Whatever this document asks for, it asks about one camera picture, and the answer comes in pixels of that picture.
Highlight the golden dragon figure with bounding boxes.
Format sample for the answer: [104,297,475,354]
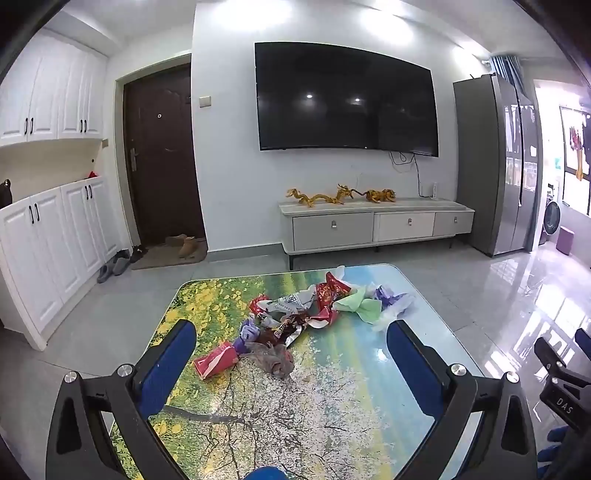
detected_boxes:
[286,188,338,207]
[333,184,365,204]

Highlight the grey refrigerator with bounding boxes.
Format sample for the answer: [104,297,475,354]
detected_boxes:
[452,74,541,257]

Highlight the white shoe cabinet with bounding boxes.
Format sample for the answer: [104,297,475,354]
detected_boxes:
[0,178,122,352]

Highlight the black television cable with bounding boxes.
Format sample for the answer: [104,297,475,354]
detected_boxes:
[390,151,424,197]

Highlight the golden tiger figure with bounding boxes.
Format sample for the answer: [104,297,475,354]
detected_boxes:
[362,188,399,204]

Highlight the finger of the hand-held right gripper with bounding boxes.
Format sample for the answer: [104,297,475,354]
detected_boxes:
[534,337,580,384]
[574,327,591,365]

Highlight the washing machine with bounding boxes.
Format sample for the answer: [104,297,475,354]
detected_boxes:
[542,187,562,245]

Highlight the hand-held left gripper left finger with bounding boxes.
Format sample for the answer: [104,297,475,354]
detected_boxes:
[45,318,204,480]

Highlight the brown doormat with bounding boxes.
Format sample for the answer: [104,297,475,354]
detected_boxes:
[131,242,208,271]

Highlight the green tissue paper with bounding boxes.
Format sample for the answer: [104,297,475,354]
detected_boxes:
[333,291,384,324]

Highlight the person's right hand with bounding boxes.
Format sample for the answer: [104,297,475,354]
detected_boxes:
[537,426,572,480]

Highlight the grey brown plastic bag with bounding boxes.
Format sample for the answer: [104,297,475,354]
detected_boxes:
[245,342,295,377]

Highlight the large red snack packet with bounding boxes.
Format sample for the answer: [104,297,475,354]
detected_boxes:
[315,271,352,315]

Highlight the small purple wrapper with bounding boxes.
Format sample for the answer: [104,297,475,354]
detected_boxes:
[233,320,264,356]

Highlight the white wall cabinet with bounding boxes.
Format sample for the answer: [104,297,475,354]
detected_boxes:
[0,28,108,148]

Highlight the small red packet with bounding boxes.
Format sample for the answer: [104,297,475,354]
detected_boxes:
[193,342,241,379]

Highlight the hanging clothes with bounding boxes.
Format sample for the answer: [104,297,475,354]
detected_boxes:
[569,124,591,182]

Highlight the brown chocolate wrapper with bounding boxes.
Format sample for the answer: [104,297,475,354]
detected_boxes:
[261,318,305,347]

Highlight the white printed plastic packet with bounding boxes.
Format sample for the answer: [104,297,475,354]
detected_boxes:
[272,291,319,317]

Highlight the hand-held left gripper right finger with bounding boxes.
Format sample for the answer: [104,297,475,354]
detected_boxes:
[386,319,539,480]

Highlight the red foil wrapper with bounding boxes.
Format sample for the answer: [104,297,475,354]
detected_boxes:
[302,307,340,329]

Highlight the white television cabinet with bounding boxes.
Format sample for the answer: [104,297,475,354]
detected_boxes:
[278,198,475,271]

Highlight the blue curtain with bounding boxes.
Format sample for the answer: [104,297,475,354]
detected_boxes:
[489,54,532,100]

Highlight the dark brown entrance door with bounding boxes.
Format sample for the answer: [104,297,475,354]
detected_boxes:
[124,65,206,245]

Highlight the black wall television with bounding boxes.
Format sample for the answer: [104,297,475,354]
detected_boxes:
[254,41,439,158]

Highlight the white cabinet drawer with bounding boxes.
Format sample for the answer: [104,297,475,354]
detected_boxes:
[293,212,374,251]
[434,212,474,235]
[378,212,435,241]

